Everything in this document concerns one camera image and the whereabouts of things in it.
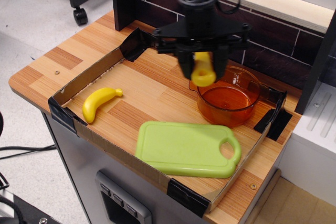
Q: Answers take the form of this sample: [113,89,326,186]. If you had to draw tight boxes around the black floor cables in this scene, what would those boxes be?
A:
[0,144,57,161]

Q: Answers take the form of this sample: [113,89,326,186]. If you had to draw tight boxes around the grey oven control panel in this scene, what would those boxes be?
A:
[95,171,153,224]

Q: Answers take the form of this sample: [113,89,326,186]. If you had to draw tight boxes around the yellow handled white toy knife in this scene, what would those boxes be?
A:
[191,52,216,87]

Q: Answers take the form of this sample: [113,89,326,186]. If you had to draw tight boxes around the green plastic cutting board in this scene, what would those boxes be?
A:
[135,121,242,178]

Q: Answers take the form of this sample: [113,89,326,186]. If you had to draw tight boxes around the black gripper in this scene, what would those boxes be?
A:
[153,6,251,80]

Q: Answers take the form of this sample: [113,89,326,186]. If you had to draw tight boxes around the cardboard fence with black tape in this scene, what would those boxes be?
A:
[48,28,301,223]

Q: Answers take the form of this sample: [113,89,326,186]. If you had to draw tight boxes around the black equipment bottom left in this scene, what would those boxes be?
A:
[1,174,59,224]

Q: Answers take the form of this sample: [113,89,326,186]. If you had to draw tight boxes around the orange transparent plastic pot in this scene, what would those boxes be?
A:
[189,66,261,128]

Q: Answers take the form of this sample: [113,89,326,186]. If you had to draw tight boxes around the yellow toy banana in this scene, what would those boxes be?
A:
[82,88,123,123]

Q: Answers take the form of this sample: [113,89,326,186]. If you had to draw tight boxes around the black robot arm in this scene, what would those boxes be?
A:
[153,0,251,80]

